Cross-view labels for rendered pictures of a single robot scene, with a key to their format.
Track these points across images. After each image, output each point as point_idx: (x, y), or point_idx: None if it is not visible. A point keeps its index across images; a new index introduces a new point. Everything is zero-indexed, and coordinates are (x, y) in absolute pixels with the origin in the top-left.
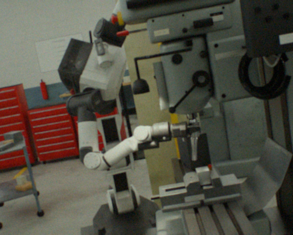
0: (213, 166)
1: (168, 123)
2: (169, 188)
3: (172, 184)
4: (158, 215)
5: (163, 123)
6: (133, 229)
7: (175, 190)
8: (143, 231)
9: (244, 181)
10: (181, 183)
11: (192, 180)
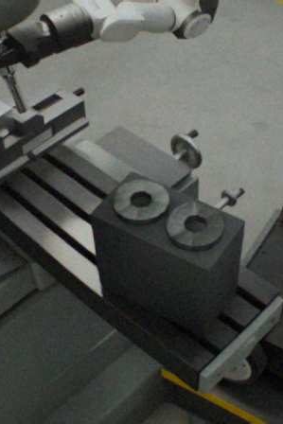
0: (89, 278)
1: (48, 19)
2: (57, 102)
3: (61, 111)
4: (124, 166)
5: (52, 10)
6: (274, 259)
7: (39, 100)
8: (166, 182)
9: None
10: (45, 118)
11: (3, 97)
